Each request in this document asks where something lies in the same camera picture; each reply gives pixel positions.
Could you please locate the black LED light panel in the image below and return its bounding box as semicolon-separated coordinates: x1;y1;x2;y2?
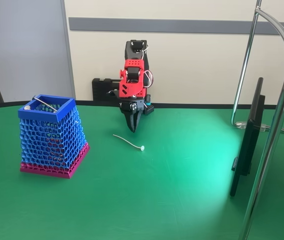
229;77;266;198

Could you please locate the red and white servo cable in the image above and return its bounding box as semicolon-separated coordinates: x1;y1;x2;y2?
143;43;154;89

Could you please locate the blue and magenta mesh basket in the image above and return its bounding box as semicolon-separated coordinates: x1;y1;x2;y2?
18;94;91;180

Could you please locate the chrome tube stand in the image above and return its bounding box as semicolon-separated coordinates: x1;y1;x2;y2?
230;0;284;240

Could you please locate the black clamp with teal knob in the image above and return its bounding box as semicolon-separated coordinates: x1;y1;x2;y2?
143;94;155;116

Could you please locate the grey wall rail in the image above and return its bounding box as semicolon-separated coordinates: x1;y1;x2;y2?
68;16;284;36

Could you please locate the grey door panel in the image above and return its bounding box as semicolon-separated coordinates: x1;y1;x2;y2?
0;0;75;104

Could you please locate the clear plastic clip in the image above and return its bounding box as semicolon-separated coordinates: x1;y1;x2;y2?
236;120;269;133

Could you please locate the green cloth with black edge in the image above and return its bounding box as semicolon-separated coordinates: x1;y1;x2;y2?
0;99;284;240

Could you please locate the black plastic case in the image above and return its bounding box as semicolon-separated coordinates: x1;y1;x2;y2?
92;77;128;102

